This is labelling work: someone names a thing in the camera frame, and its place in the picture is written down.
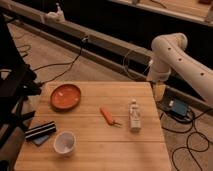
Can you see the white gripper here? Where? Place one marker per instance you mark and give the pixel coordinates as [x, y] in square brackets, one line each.
[156, 75]

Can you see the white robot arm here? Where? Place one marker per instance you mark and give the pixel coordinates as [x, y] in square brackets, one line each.
[169, 55]

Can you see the orange ceramic plate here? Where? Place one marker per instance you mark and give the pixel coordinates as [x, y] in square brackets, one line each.
[66, 96]

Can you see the white ceramic cup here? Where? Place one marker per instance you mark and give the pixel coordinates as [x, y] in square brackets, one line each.
[64, 143]

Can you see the blue power box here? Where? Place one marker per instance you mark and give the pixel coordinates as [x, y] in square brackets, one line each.
[178, 107]

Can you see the white plastic bottle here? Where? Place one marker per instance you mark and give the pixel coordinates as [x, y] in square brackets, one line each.
[134, 116]

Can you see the black white striped box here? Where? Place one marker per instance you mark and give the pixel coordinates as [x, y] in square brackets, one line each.
[39, 131]

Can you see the blue flat card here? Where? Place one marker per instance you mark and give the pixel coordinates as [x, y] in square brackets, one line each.
[39, 141]

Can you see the black tripod stand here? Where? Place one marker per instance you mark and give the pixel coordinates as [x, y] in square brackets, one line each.
[16, 87]

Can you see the orange handled peeler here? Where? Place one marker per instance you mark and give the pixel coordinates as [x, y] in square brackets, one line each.
[108, 117]

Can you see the long metal rail beam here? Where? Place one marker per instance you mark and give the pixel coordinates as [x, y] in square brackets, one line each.
[96, 38]

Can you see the white clamp on rail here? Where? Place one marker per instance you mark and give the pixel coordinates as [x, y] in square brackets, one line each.
[58, 15]

